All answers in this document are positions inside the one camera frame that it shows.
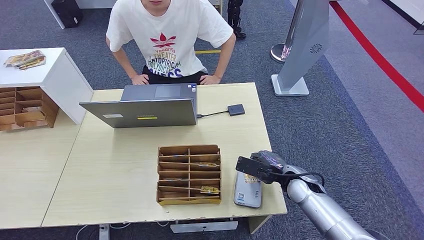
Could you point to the person's left hand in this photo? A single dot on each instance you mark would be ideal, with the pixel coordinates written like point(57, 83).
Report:
point(210, 80)

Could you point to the person's right hand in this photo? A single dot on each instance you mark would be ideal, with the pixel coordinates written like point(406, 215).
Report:
point(140, 80)

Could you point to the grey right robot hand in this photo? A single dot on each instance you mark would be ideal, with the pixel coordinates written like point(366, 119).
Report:
point(270, 157)

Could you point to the autumn print hotel card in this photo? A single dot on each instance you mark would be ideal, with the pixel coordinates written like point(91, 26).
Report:
point(208, 164)
point(251, 179)
point(209, 190)

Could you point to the grey white card reader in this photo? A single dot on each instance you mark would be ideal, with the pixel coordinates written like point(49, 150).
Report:
point(246, 195)

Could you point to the person's left forearm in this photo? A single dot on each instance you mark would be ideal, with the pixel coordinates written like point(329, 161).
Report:
point(225, 56)

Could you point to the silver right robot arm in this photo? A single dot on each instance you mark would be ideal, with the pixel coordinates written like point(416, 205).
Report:
point(318, 205)

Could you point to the person's right forearm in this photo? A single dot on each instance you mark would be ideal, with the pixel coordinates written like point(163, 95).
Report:
point(121, 58)

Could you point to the person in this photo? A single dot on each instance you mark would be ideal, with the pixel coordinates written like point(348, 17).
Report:
point(169, 26)

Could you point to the wooden slotted card organiser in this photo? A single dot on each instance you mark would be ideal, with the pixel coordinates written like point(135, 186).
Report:
point(174, 165)

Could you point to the grey laptop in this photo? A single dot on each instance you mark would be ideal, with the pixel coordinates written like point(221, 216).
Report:
point(142, 114)

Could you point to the small black square device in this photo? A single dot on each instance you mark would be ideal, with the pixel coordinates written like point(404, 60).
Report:
point(236, 110)

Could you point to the wooden desk leg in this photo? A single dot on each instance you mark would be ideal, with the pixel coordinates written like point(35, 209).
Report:
point(258, 223)

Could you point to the black robot legs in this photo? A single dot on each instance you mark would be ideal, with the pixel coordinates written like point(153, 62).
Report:
point(235, 16)

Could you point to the chrome stanchion base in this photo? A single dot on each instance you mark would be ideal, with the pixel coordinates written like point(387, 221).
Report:
point(277, 53)

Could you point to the white cabinet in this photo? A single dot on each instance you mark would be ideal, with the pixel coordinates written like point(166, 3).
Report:
point(63, 79)

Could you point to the long grey power strip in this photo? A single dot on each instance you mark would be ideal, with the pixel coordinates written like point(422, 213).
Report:
point(202, 227)

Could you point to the grey kiosk stand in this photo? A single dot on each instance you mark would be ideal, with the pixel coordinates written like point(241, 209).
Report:
point(303, 46)

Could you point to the black box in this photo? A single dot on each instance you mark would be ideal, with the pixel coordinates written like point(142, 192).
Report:
point(68, 13)

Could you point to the wooden pigeonhole shelf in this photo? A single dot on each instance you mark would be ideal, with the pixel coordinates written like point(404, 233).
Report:
point(31, 111)

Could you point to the stack of printed cards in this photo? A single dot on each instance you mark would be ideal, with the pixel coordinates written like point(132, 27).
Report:
point(24, 60)

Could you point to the round transparent dome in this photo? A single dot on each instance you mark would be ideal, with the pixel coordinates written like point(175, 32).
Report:
point(381, 236)

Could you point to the white power strip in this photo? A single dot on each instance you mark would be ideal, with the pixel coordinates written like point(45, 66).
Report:
point(104, 233)

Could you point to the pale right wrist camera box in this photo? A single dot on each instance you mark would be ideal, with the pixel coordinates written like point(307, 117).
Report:
point(251, 167)

